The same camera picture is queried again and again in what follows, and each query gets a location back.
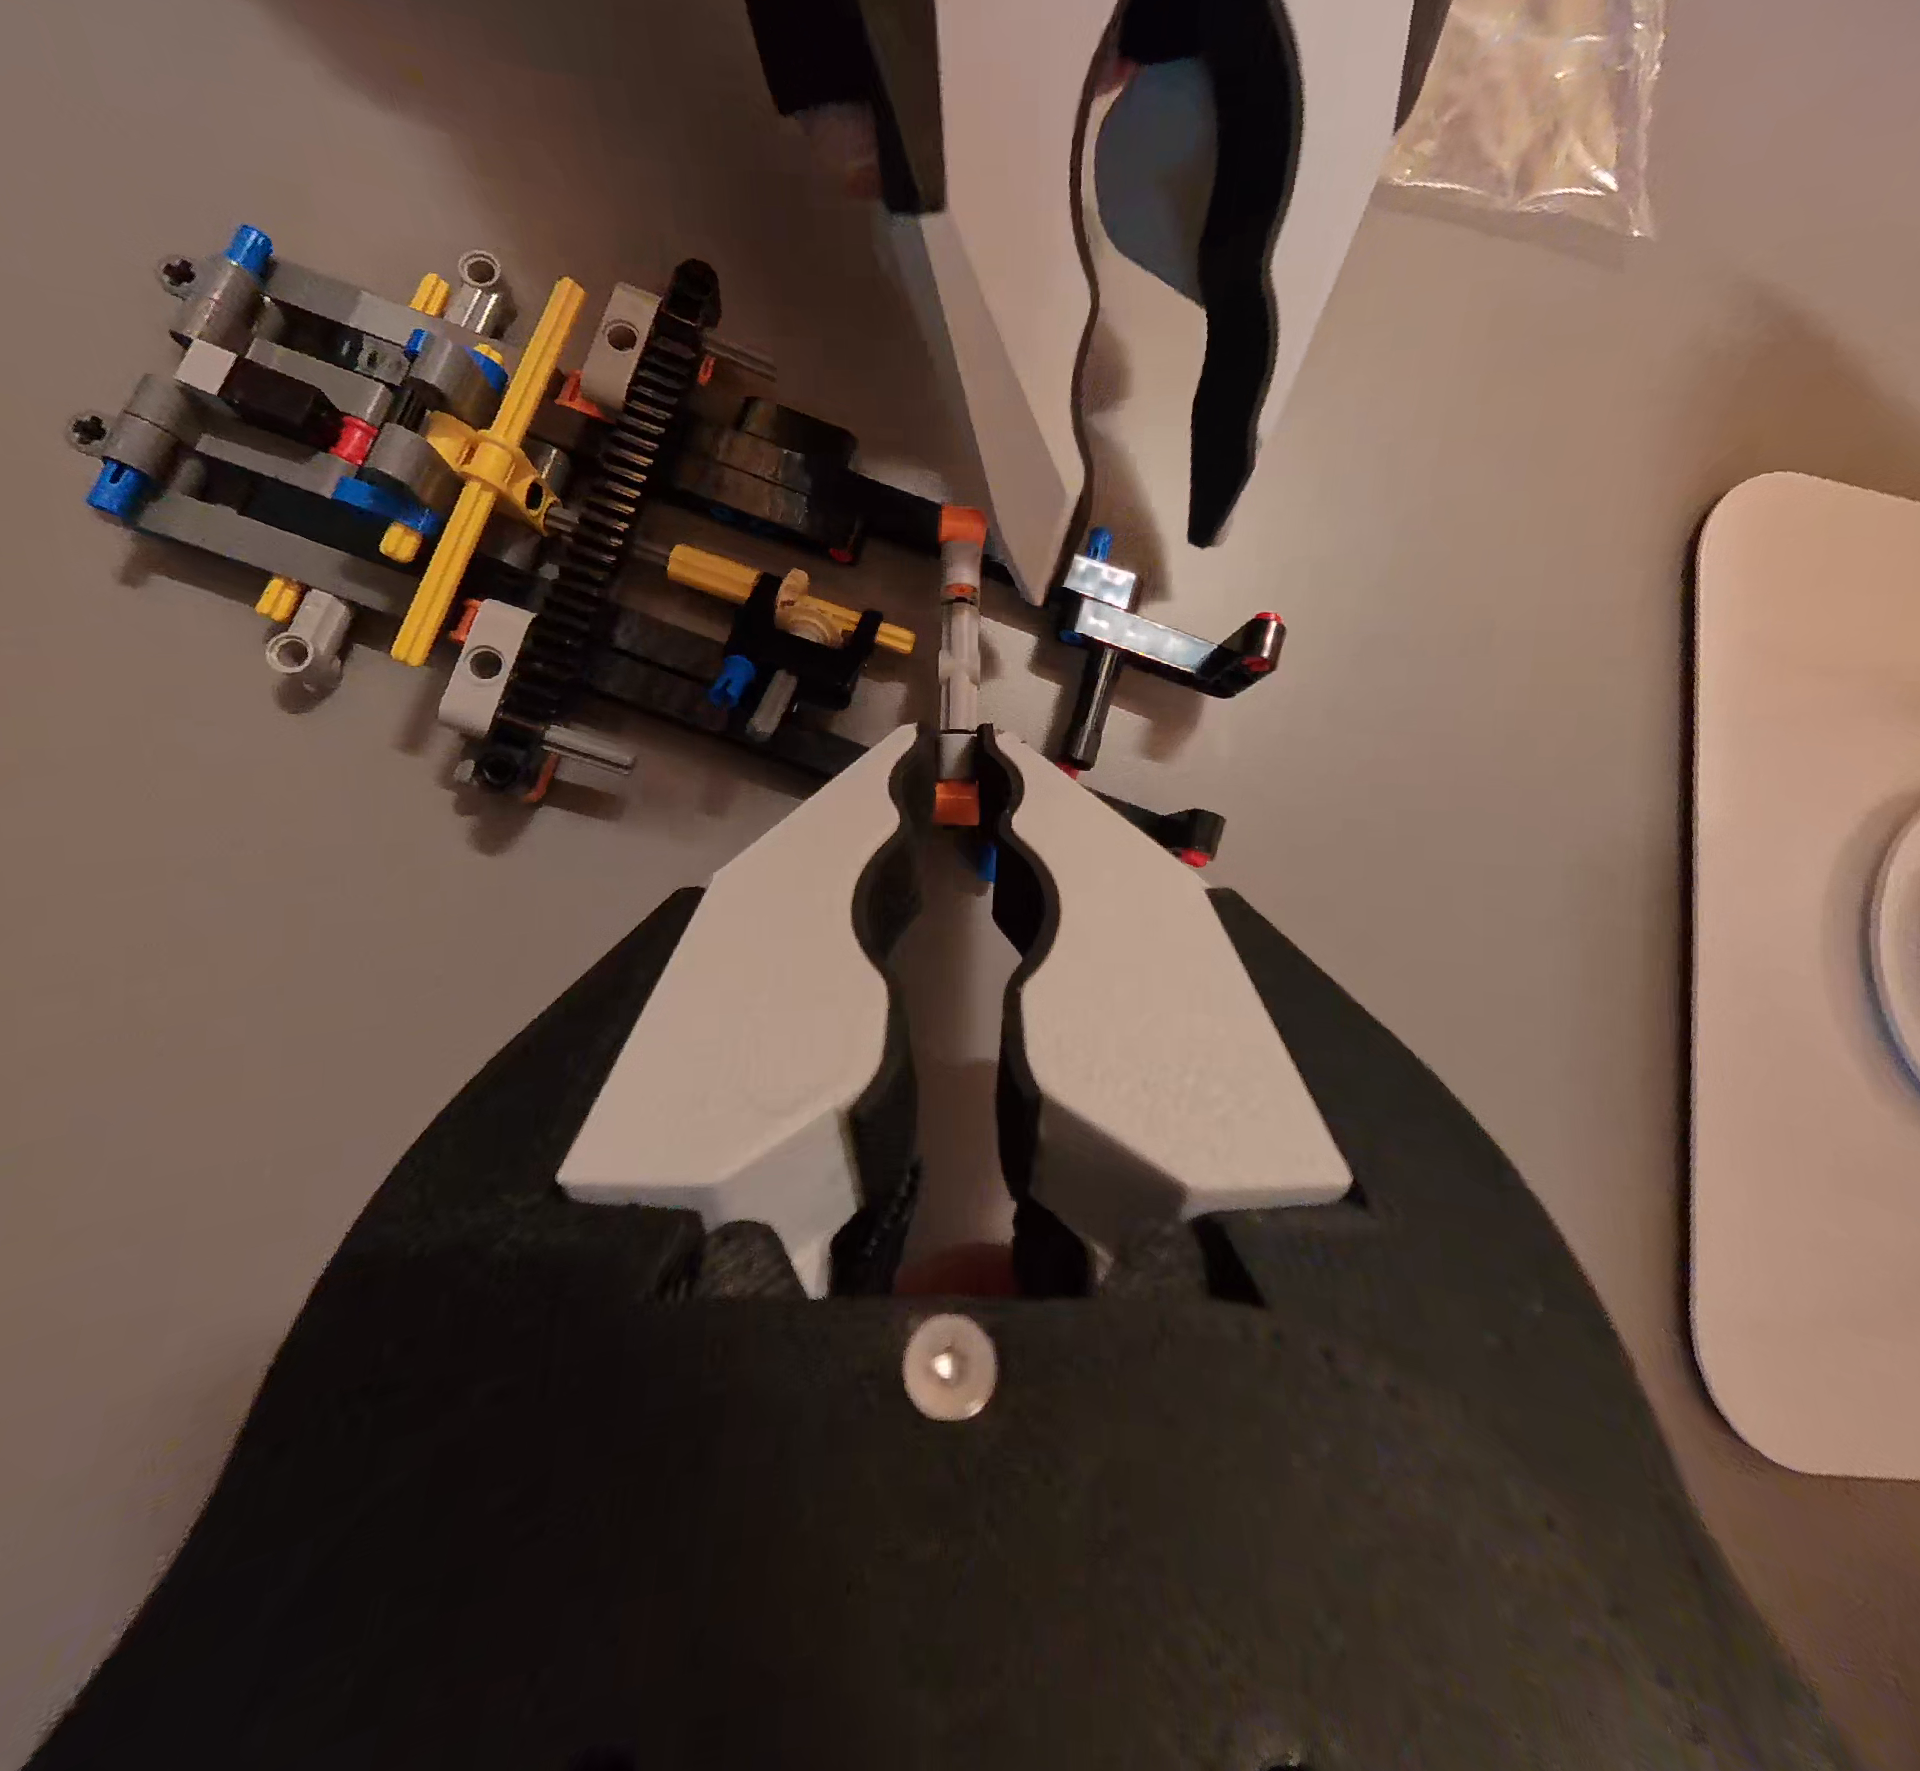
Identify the person's left hand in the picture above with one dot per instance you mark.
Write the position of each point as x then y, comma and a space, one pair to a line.
852, 151

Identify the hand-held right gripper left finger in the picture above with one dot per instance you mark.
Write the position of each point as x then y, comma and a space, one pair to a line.
722, 1051

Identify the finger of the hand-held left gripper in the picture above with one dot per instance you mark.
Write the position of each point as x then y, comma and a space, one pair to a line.
1336, 76
1004, 151

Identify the multicoloured lego assembly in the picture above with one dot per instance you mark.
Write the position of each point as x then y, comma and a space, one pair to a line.
601, 482

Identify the grey orange lego rod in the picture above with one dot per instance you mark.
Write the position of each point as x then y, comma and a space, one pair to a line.
959, 630

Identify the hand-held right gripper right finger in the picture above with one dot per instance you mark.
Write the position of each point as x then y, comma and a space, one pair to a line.
1170, 1051

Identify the clear plastic bag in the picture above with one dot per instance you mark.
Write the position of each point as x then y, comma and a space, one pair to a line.
1545, 46

